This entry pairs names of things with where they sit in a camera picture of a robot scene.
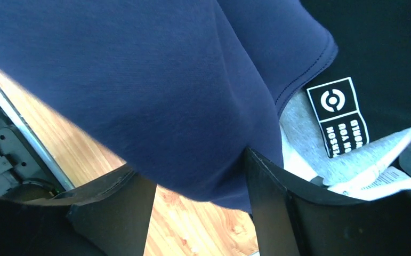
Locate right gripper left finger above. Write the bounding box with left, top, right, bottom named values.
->
left=0, top=166, right=156, bottom=255

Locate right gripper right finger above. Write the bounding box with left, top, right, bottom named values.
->
left=244, top=148, right=411, bottom=255

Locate navy blue garment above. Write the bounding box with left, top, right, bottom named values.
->
left=0, top=1, right=337, bottom=212

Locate black garment with label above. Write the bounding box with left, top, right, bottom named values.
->
left=303, top=1, right=411, bottom=158

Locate grey folded garment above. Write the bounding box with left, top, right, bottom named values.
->
left=280, top=91, right=411, bottom=186

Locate white toothpaste tube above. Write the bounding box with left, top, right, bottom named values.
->
left=323, top=128, right=411, bottom=201

